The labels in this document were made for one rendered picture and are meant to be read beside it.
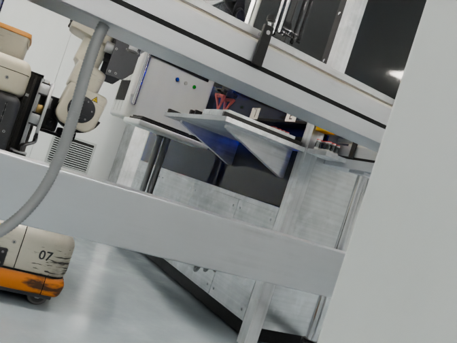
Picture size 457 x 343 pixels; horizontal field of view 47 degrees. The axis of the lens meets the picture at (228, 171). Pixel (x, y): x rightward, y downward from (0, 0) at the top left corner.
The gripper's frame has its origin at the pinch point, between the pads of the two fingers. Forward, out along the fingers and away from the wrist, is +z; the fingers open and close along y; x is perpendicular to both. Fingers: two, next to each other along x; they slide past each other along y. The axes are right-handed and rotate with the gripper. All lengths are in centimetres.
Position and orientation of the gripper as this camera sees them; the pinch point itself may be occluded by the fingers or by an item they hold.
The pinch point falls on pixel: (221, 109)
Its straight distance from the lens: 260.7
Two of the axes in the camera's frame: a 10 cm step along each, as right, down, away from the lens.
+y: 6.9, 2.3, 6.8
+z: -3.0, 9.5, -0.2
